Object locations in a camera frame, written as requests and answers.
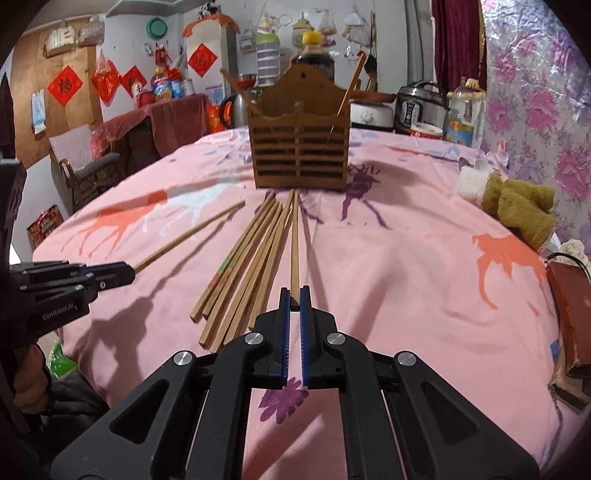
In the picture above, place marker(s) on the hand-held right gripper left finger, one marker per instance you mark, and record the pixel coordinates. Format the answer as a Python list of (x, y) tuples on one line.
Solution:
[(285, 332)]

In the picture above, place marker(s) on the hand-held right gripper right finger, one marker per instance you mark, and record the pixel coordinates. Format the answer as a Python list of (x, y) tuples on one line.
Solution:
[(305, 332)]

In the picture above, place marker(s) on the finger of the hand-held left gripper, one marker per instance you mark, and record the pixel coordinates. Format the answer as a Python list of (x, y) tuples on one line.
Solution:
[(115, 274), (60, 293)]

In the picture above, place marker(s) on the bunch of wooden chopsticks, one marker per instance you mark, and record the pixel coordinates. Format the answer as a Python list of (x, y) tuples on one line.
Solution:
[(249, 258)]

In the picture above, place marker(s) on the brown slatted chopstick holder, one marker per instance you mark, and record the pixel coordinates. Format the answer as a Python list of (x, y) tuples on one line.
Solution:
[(298, 152)]

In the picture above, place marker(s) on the person's left hand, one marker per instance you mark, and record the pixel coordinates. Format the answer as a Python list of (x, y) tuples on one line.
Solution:
[(31, 381)]

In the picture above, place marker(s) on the green plastic bag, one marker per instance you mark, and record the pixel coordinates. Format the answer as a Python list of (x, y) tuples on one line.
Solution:
[(62, 362)]

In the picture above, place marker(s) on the red cardboard box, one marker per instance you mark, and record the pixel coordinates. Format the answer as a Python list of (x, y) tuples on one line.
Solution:
[(44, 226)]

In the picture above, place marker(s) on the person's dark jacket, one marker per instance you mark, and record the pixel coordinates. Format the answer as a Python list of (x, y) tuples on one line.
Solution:
[(78, 397)]

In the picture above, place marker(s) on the pink printed tablecloth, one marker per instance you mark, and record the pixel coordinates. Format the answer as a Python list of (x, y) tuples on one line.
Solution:
[(392, 277)]

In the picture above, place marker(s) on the wicker chair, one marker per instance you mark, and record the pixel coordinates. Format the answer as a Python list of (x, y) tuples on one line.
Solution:
[(83, 166)]

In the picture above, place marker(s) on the cabinet with red cloth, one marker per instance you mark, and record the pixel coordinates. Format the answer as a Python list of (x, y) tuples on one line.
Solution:
[(157, 124)]

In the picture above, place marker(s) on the red orange package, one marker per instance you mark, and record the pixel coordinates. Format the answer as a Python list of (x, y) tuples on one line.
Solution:
[(213, 119)]

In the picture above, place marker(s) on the cooking oil bottle blue label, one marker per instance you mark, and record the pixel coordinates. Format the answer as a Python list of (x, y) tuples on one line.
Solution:
[(161, 87)]

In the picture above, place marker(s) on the red diamond paper sign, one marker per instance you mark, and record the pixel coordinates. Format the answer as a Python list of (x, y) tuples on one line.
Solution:
[(202, 60), (134, 81), (65, 86)]

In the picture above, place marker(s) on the stainless steel kettle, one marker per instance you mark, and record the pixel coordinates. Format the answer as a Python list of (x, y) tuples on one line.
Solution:
[(235, 110)]

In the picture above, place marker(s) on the white refrigerator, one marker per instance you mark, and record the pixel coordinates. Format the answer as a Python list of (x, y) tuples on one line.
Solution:
[(212, 92)]

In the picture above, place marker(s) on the white cloth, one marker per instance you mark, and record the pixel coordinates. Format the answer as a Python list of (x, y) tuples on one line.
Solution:
[(471, 182)]

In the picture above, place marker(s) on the red knot ornament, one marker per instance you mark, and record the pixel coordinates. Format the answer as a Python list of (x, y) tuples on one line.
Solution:
[(161, 56)]

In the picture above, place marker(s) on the pale rice cooker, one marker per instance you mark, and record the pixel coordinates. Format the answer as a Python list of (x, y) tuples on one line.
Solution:
[(371, 115)]

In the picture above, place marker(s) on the red white bowl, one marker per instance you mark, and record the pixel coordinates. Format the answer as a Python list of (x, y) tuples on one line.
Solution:
[(427, 130)]

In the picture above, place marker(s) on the white woven bag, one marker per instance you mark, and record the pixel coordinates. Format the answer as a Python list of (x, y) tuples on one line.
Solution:
[(91, 32), (60, 41)]

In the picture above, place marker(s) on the olive green towel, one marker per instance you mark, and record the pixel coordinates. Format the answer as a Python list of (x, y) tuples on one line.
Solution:
[(521, 207)]

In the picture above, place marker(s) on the green plate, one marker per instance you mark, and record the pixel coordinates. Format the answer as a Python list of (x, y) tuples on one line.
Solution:
[(157, 27)]

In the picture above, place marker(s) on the black silver pressure cooker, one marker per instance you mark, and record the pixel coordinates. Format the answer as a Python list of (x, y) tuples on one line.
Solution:
[(422, 108)]

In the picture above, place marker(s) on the green striped thermos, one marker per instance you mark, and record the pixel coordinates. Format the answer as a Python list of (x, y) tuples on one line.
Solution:
[(268, 64)]

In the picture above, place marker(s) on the oil bottle gold cap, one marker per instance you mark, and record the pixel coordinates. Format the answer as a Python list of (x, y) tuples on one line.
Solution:
[(464, 120)]

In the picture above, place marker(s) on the orange cloth cover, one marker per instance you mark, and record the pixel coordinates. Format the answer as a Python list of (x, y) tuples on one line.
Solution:
[(210, 25)]

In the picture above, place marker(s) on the brown case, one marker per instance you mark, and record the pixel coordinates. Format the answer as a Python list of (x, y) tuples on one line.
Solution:
[(572, 318)]

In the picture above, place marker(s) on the soy sauce bottle yellow cap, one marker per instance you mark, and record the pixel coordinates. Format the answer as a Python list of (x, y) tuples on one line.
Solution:
[(314, 55)]

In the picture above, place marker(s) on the cream knitted cloth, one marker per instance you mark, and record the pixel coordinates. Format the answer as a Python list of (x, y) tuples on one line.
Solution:
[(572, 251)]

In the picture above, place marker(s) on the black white plush toy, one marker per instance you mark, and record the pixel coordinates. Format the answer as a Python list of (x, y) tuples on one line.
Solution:
[(207, 10)]

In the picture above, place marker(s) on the hanging plastic bag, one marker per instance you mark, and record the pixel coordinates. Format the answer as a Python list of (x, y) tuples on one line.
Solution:
[(266, 23), (303, 30), (328, 24), (356, 27)]

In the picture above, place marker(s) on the dark red curtain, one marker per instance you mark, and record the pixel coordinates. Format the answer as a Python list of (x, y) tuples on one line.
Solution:
[(455, 41)]

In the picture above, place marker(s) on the floral foil sheet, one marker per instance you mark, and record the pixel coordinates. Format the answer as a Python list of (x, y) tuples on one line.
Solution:
[(535, 92)]

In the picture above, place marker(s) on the wall calendar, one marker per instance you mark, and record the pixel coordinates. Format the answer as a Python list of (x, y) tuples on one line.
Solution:
[(39, 113)]

